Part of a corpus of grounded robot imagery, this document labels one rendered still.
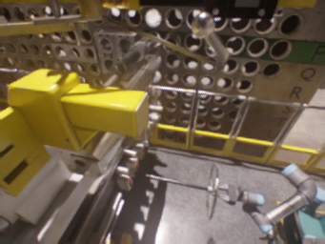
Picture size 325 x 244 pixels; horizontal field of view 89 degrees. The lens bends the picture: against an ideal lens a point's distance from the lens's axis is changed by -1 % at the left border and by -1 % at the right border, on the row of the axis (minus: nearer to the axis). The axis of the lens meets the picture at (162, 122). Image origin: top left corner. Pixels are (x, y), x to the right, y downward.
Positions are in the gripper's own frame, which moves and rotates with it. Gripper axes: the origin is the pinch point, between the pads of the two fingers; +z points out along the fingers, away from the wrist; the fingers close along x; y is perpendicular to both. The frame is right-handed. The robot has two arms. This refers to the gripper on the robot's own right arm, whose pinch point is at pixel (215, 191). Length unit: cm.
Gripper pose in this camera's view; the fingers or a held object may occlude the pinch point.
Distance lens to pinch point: 135.2
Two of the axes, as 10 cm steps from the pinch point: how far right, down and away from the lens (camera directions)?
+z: -9.7, -1.5, 1.8
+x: 2.4, -5.6, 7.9
